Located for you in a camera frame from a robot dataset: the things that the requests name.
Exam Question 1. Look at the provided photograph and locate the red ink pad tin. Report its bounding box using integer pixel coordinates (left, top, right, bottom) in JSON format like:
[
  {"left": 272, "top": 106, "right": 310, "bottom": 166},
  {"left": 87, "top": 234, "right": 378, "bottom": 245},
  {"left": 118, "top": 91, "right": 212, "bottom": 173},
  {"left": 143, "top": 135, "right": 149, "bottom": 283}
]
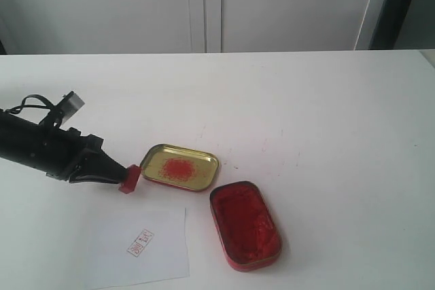
[{"left": 209, "top": 181, "right": 282, "bottom": 272}]

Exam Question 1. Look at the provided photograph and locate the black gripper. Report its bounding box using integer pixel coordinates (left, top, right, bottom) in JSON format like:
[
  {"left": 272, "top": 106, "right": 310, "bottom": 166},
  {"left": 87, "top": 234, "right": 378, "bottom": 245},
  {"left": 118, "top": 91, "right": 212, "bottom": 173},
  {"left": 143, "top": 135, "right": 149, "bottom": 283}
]
[{"left": 43, "top": 127, "right": 127, "bottom": 185}]

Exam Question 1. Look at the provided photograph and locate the black cable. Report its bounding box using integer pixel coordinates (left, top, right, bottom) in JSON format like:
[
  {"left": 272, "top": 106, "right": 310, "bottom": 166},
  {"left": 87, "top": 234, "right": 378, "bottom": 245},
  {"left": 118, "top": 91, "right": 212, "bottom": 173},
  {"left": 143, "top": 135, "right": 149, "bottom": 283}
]
[{"left": 5, "top": 94, "right": 57, "bottom": 116}]

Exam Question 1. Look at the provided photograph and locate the white paper sheet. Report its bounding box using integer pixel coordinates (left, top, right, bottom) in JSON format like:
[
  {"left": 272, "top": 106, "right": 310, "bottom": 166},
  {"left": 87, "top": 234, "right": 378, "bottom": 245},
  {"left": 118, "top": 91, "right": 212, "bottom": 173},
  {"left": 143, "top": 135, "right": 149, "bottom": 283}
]
[{"left": 84, "top": 208, "right": 190, "bottom": 289}]

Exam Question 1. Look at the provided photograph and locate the white cabinet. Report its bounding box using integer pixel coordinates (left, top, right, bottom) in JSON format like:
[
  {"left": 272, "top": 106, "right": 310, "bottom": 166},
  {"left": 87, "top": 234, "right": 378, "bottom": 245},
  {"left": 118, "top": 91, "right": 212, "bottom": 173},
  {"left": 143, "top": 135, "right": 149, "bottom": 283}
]
[{"left": 1, "top": 0, "right": 384, "bottom": 54}]

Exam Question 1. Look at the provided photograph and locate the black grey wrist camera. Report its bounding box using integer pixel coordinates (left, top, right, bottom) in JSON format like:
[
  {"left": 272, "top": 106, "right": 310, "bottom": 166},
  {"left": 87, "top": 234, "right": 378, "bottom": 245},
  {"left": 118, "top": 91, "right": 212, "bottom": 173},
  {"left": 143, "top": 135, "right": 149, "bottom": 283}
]
[{"left": 39, "top": 91, "right": 85, "bottom": 128}]

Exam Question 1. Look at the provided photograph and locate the gold tin lid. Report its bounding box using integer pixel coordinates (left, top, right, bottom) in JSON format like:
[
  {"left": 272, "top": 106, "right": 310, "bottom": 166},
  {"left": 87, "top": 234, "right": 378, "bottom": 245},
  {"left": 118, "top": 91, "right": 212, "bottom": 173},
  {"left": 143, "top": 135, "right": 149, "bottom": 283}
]
[{"left": 140, "top": 144, "right": 220, "bottom": 192}]

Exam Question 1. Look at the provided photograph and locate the red rubber stamp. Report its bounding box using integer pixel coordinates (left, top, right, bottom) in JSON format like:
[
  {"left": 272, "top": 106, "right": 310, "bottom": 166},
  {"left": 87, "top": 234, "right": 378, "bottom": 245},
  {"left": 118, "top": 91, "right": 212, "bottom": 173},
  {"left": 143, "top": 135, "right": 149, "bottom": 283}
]
[{"left": 118, "top": 165, "right": 141, "bottom": 194}]

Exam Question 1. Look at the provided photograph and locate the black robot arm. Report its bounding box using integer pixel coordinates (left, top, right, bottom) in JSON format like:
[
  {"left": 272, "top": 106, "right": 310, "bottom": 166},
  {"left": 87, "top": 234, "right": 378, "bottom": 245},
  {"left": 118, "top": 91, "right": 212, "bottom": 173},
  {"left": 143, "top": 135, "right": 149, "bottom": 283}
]
[{"left": 1, "top": 111, "right": 128, "bottom": 184}]

